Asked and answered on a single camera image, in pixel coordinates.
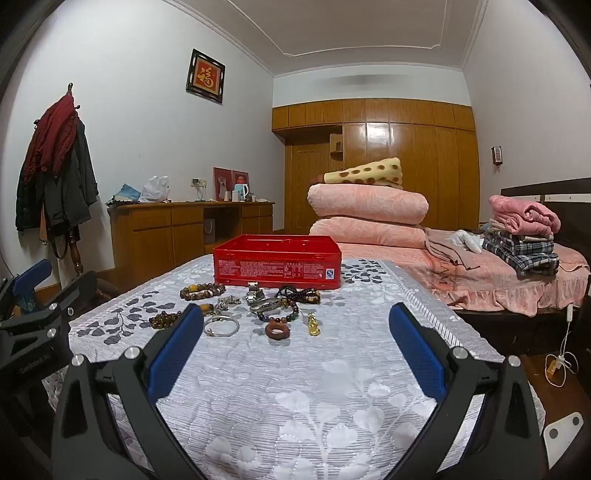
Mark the yellow spotted pillow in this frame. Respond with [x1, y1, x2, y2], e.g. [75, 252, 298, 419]
[324, 157, 404, 189]

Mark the dark wooden headboard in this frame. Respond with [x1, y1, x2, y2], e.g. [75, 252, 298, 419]
[501, 178, 591, 280]

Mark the white cloth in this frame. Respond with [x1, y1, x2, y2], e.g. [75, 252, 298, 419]
[450, 229, 485, 255]

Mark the plaid folded clothing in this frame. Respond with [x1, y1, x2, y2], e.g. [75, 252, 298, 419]
[482, 228, 560, 278]

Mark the wooden coat rack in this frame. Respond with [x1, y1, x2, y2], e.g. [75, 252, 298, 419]
[34, 82, 114, 301]

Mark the tiger-eye bead bracelet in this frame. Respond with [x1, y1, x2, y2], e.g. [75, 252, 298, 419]
[148, 310, 184, 330]

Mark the grey floral quilted bedspread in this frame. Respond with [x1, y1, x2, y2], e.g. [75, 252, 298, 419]
[68, 256, 534, 480]

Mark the thin silver bangle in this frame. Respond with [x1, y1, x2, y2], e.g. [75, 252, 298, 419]
[204, 316, 240, 338]

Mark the blue cloth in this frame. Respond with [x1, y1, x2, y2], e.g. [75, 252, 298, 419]
[106, 183, 142, 206]

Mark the large red photo frame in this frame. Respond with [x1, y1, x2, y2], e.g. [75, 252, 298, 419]
[213, 167, 234, 202]

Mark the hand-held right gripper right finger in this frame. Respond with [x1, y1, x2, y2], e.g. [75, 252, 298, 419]
[389, 302, 548, 480]

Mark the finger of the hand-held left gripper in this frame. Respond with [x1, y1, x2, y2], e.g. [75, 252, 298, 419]
[45, 271, 112, 320]
[11, 258, 53, 303]

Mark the framed red wall picture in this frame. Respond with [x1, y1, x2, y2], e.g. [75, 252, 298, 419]
[186, 48, 226, 104]

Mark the blue patterned pot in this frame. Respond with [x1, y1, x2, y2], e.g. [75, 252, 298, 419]
[13, 296, 38, 320]

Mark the beige cloth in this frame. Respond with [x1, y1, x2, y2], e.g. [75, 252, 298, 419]
[424, 228, 486, 269]

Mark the red scarf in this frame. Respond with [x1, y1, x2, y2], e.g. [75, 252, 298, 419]
[22, 91, 80, 186]

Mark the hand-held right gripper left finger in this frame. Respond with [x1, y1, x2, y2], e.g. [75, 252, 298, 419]
[52, 303, 206, 480]

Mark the white plastic bag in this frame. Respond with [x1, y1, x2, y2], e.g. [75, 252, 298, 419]
[139, 175, 171, 204]

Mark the white cable with yellow plug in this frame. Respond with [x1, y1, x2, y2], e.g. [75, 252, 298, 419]
[544, 302, 581, 386]

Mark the multicolour bead bracelet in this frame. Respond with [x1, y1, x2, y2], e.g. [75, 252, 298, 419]
[255, 300, 300, 325]

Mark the dark hanging jacket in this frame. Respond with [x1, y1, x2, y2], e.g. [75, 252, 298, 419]
[15, 117, 99, 233]

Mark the wooden desk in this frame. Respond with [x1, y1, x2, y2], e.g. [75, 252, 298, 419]
[107, 201, 276, 292]

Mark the pink folded blanket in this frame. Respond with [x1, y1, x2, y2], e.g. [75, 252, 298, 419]
[489, 195, 562, 238]

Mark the black bead necklace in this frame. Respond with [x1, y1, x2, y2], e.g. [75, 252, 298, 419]
[275, 284, 315, 302]

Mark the red tin box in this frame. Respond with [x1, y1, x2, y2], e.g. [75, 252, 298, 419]
[212, 234, 343, 288]

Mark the pink bed sheet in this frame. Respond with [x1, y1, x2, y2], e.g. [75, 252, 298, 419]
[338, 228, 591, 320]

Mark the pink folded quilt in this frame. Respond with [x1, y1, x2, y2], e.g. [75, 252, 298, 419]
[307, 183, 430, 227]
[308, 217, 428, 250]

